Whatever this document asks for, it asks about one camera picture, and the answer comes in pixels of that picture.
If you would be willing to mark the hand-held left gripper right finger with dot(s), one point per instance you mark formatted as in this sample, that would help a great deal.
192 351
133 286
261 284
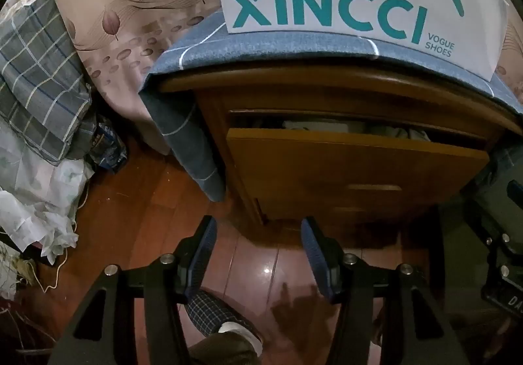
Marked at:
316 258

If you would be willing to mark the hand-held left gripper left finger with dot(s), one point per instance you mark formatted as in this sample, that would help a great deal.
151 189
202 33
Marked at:
202 254

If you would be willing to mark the wooden drawer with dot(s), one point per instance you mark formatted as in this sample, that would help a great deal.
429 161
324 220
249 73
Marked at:
310 218
347 160

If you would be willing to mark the plaid slipper foot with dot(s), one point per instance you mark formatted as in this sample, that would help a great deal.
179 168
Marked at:
212 312

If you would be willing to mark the brown slipper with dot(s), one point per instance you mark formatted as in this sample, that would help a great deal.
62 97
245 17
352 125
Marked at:
220 350

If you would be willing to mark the blue packet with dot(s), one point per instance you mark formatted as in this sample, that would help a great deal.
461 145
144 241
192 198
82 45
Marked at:
108 148

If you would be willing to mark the white crumpled fabric pile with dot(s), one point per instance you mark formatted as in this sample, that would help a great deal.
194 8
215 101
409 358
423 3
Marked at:
36 193

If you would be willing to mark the wooden nightstand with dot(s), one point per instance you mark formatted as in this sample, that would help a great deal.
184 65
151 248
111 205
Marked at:
286 76

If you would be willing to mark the blue cloth with white lines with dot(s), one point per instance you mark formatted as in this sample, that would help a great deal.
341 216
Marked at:
192 46

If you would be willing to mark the grey plaid bedding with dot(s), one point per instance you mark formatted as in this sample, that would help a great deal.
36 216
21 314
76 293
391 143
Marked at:
36 74

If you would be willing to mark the leaf print curtain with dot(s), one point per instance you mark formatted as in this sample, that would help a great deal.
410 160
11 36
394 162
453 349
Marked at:
143 1

